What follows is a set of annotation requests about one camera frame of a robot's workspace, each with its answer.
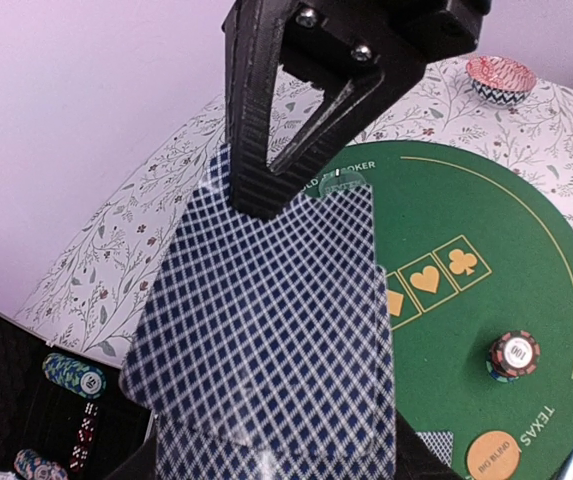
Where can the red patterned small bowl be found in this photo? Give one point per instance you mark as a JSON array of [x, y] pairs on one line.
[[500, 81]]

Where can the aluminium poker chip case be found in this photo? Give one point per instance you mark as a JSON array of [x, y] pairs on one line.
[[37, 414]]

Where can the round green poker mat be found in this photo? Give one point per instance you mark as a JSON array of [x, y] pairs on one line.
[[473, 251]]

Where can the floral patterned table cover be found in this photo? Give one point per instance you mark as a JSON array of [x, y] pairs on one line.
[[91, 298]]

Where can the green poker chip stack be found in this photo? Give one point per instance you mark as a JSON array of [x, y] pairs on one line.
[[74, 375]]

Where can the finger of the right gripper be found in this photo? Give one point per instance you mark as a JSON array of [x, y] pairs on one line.
[[254, 33]]

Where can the orange big blind button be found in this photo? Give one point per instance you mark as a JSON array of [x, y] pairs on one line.
[[494, 455]]

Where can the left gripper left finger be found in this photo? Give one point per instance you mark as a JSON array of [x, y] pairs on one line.
[[139, 466]]

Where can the blue poker chip stack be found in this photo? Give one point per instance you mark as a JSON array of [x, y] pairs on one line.
[[32, 466]]

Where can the red black poker chip stack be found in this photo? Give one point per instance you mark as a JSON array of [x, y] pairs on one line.
[[512, 356]]

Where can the dealt card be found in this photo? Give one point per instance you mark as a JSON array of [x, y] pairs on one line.
[[440, 443]]

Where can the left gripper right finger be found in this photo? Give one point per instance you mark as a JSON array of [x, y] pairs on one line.
[[414, 461]]

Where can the red dice row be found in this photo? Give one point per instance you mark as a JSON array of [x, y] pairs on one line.
[[84, 438]]

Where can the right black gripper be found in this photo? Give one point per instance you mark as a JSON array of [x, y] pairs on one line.
[[365, 55]]

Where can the blue playing card deck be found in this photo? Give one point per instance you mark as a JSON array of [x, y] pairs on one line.
[[264, 348]]

